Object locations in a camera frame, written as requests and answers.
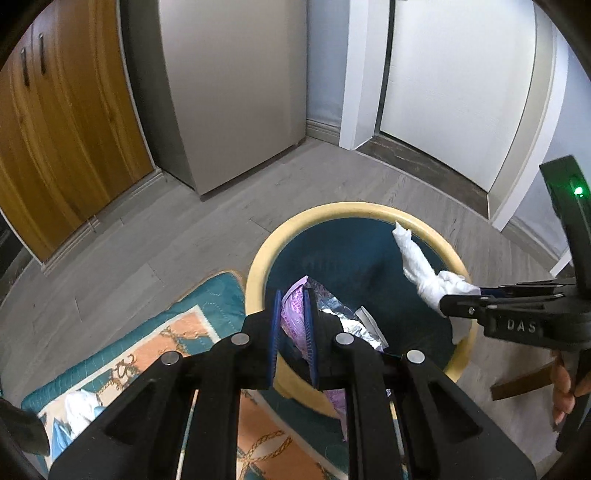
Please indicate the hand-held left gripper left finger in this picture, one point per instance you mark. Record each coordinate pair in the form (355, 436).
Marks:
(277, 332)

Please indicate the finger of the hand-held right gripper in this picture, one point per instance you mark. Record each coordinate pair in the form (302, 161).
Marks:
(491, 291)
(461, 307)

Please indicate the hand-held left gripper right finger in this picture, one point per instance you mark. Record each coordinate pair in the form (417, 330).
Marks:
(310, 332)

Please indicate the purple foil snack wrapper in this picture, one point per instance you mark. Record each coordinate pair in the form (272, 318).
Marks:
(293, 314)

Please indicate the white tissue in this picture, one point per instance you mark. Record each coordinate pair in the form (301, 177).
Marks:
(415, 263)

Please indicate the teal bin with yellow rim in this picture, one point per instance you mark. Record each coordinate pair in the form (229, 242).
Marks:
(351, 258)

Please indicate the blue and white plastic bag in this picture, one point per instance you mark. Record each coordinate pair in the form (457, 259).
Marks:
(78, 408)

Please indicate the person's right hand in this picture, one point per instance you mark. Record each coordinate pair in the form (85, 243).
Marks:
(563, 392)

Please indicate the teal and orange patterned rug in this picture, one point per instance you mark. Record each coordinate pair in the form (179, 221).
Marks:
(184, 323)

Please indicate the white door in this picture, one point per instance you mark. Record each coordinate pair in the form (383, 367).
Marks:
(461, 83)

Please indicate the grey refrigerator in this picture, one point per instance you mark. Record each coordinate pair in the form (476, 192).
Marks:
(231, 92)

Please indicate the dark rounded object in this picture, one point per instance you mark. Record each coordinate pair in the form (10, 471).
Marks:
(21, 427)

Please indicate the black cabinet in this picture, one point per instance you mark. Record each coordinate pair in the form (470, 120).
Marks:
(7, 249)

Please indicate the wooden cabinet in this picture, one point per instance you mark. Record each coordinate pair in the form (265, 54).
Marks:
(69, 138)

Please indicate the white door frame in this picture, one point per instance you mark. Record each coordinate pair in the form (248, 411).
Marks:
(360, 69)

